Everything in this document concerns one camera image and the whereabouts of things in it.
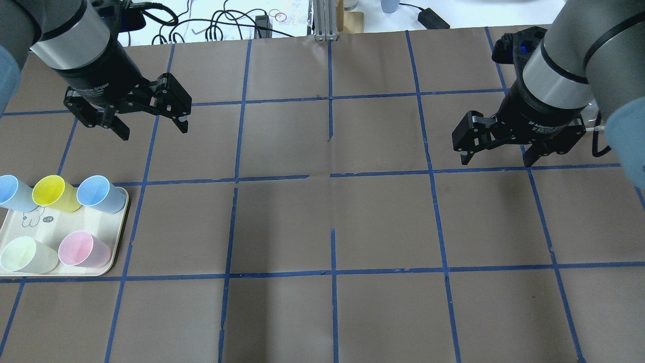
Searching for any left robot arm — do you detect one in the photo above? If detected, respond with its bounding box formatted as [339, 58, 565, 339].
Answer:
[2, 1, 192, 141]

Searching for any cream plastic tray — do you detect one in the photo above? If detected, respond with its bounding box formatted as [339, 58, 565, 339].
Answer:
[0, 186, 131, 278]

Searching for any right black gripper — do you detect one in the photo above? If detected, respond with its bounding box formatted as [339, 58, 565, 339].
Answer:
[451, 81, 587, 167]

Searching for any pink plastic cup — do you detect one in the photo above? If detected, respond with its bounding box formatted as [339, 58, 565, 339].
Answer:
[57, 230, 111, 268]

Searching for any pale green plastic cup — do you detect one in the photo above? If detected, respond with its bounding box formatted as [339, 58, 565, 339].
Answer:
[1, 236, 58, 274]

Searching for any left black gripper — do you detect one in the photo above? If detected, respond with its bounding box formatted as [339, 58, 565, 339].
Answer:
[63, 40, 192, 141]

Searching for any light blue corner cup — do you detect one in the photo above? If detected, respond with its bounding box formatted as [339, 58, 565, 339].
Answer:
[1, 174, 39, 212]

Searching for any aluminium frame post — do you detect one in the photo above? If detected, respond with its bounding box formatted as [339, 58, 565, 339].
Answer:
[311, 1, 341, 41]

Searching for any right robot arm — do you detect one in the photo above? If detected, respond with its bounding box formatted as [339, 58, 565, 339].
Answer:
[451, 1, 644, 189]

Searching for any light blue inner cup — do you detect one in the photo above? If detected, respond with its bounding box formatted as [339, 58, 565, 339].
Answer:
[77, 175, 127, 214]

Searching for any black power adapter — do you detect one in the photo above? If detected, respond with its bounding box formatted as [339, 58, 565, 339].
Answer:
[417, 8, 451, 30]

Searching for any wooden stand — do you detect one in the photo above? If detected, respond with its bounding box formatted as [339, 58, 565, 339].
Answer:
[335, 1, 365, 34]

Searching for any yellow plastic cup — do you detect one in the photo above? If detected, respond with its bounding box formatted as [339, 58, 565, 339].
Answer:
[32, 175, 82, 212]

